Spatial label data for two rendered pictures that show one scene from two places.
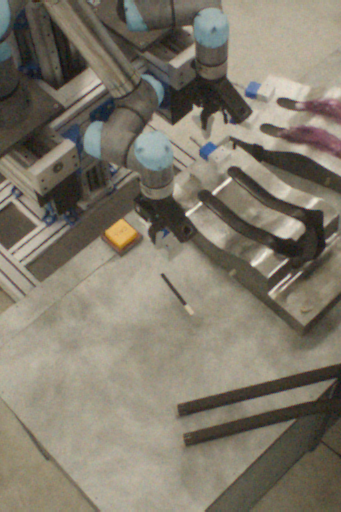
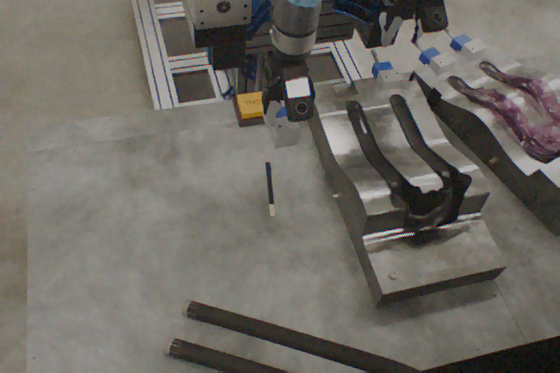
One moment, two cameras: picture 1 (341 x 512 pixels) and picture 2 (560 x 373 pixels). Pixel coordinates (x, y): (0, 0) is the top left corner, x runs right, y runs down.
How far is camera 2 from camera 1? 83 cm
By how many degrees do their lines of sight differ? 10
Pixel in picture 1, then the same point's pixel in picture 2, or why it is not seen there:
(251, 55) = not seen: hidden behind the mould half
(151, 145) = not seen: outside the picture
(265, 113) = (462, 68)
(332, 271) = (449, 252)
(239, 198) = (387, 127)
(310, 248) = (436, 214)
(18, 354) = (77, 162)
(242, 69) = not seen: hidden behind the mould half
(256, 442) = not seen: outside the picture
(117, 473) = (77, 342)
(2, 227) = (188, 85)
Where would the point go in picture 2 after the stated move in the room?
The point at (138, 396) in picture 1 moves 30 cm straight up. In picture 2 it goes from (161, 269) to (143, 185)
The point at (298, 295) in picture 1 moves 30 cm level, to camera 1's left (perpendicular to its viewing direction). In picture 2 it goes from (395, 256) to (254, 196)
